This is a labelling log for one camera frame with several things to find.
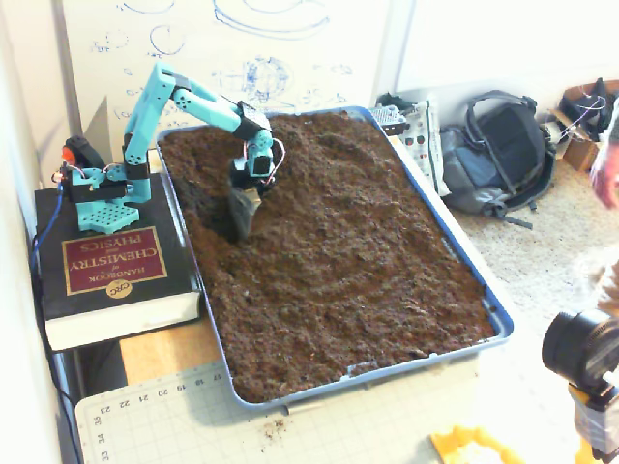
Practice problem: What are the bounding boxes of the foil covered scoop gripper finger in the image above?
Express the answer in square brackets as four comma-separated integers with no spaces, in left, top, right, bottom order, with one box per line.
[226,186,265,243]

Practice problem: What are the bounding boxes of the black teal gripper body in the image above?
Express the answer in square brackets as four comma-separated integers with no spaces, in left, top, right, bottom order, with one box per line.
[227,156,277,195]

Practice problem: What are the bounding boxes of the brown soil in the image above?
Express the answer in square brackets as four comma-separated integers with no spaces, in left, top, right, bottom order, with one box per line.
[158,109,497,405]

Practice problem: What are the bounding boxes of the bare person hand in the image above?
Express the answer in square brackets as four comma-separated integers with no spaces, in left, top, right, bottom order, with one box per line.
[589,142,619,210]

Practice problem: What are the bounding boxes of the whiteboard with blue drawings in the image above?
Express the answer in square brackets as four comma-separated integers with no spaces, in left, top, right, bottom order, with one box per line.
[52,0,417,131]

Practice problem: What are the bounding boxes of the black chemistry physics handbook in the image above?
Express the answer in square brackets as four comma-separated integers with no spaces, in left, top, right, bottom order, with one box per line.
[33,173,204,353]

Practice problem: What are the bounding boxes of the white printed soil bag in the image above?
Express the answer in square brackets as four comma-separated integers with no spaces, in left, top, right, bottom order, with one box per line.
[374,94,451,197]

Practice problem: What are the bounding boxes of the spilled soil crumbs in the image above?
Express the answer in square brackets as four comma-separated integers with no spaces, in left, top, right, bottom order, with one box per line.
[259,419,287,442]

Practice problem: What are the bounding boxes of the gray gridded cutting mat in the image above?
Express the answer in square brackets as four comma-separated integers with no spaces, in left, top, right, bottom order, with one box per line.
[74,347,581,464]

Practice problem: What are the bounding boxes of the gray backpack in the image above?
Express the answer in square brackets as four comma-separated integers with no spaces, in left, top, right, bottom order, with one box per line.
[438,90,557,229]

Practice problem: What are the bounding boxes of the blue plastic tray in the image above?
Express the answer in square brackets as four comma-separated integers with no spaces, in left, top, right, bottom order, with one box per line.
[154,104,515,413]

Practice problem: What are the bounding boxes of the yellow plastic part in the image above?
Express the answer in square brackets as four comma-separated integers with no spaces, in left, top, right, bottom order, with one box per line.
[429,420,528,464]

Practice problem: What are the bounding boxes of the cardboard box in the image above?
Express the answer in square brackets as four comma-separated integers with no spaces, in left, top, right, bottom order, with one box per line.
[548,79,619,173]

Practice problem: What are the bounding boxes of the gray taped yellow stand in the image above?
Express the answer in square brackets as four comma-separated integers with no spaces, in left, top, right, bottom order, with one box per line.
[568,371,619,463]

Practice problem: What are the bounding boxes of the red white servo cable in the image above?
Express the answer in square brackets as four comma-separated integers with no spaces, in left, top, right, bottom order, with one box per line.
[268,137,287,186]

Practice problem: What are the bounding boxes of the blue cable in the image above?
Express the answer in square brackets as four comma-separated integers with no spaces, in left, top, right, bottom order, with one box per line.
[29,186,67,281]

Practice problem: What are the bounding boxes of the black cable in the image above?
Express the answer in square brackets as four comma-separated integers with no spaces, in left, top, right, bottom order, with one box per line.
[28,270,83,464]

